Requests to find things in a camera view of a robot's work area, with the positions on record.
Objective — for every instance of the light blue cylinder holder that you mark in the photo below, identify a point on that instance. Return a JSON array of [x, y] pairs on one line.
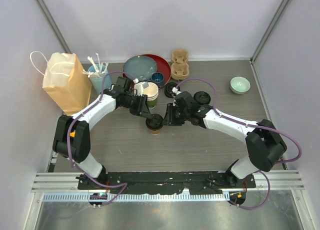
[[100, 83]]

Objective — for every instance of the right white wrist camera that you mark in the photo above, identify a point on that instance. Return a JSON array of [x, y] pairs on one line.
[[175, 91]]

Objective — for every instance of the orange round dish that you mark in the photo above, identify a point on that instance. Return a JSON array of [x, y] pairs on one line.
[[72, 134]]

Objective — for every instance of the cardboard cup carrier stack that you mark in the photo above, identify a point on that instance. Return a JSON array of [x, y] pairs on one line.
[[179, 64]]

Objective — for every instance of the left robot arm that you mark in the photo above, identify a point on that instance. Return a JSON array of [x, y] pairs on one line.
[[78, 149]]

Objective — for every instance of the pale green ceramic bowl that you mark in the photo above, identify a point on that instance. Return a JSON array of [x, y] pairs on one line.
[[240, 85]]

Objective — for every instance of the red round tray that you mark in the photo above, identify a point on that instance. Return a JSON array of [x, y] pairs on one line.
[[162, 67]]

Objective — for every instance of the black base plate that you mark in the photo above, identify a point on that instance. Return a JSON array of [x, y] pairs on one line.
[[170, 183]]

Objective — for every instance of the single brown paper cup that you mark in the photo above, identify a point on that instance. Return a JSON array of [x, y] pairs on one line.
[[155, 132]]

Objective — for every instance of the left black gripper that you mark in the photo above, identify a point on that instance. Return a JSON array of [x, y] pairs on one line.
[[142, 109]]

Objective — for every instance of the black cup lid stack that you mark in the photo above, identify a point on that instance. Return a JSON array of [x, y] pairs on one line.
[[168, 91]]

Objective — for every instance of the aluminium frame rail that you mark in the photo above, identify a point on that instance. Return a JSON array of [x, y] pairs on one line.
[[55, 182]]

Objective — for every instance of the white slotted cable duct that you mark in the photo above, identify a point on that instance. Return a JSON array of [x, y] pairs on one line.
[[126, 198]]

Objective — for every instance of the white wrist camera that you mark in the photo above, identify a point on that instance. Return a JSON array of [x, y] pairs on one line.
[[139, 87], [175, 91]]

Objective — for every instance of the small dark blue bowl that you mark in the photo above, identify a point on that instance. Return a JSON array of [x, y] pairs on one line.
[[158, 79]]

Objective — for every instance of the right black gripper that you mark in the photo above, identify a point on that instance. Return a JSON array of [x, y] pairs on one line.
[[169, 119]]

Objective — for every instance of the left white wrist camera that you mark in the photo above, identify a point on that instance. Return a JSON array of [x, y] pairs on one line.
[[139, 87]]

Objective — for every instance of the blue-grey ceramic plate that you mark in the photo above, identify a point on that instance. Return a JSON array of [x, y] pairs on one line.
[[141, 67]]

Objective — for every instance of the brown paper bag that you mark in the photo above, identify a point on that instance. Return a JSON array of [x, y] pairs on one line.
[[65, 82]]

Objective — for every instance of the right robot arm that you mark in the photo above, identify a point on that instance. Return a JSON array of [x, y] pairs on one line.
[[264, 145]]

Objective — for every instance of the green paper cup stack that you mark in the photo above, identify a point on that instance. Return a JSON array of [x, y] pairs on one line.
[[152, 93]]

